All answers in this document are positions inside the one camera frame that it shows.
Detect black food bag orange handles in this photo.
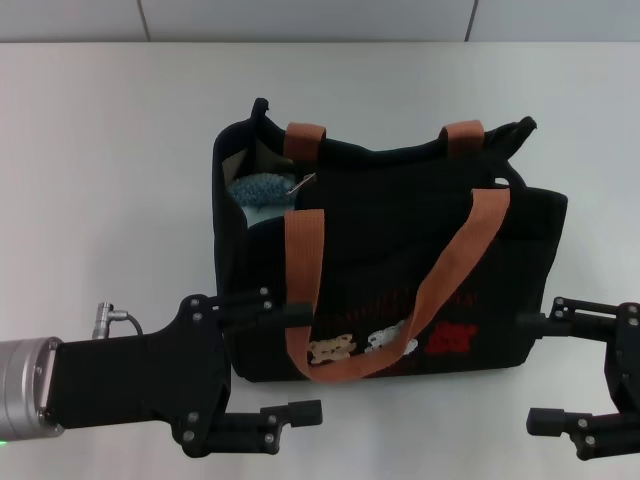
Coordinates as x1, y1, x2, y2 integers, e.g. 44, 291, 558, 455
212, 97, 569, 385

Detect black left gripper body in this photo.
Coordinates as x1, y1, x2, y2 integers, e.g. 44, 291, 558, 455
46, 293, 232, 458

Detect blue knitted cloth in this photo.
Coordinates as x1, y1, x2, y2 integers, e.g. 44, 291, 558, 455
227, 173, 302, 232

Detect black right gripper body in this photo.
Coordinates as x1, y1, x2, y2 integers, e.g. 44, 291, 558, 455
602, 301, 640, 417

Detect left gripper cable silver connector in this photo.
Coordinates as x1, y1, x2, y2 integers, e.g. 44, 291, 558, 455
93, 300, 147, 342

